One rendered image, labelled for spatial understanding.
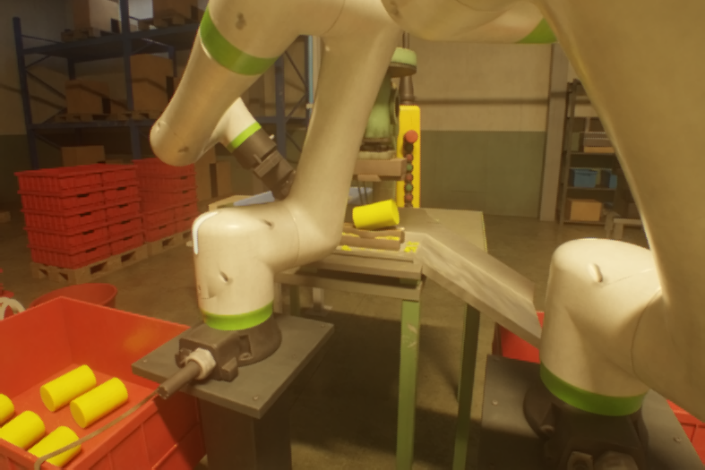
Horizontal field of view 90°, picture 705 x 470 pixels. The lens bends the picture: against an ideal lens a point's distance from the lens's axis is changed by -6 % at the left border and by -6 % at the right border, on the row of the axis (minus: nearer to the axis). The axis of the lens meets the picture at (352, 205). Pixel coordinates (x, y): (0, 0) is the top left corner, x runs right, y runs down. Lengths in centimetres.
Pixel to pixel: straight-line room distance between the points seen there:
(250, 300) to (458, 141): 566
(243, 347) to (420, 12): 56
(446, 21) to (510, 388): 52
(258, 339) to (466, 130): 566
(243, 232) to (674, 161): 52
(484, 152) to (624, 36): 594
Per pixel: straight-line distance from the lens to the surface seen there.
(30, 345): 134
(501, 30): 38
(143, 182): 495
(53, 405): 123
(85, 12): 830
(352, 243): 98
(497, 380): 67
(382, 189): 112
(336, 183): 66
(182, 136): 75
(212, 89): 62
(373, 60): 60
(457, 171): 618
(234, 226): 61
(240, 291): 63
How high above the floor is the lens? 130
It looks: 11 degrees down
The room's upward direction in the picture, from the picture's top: straight up
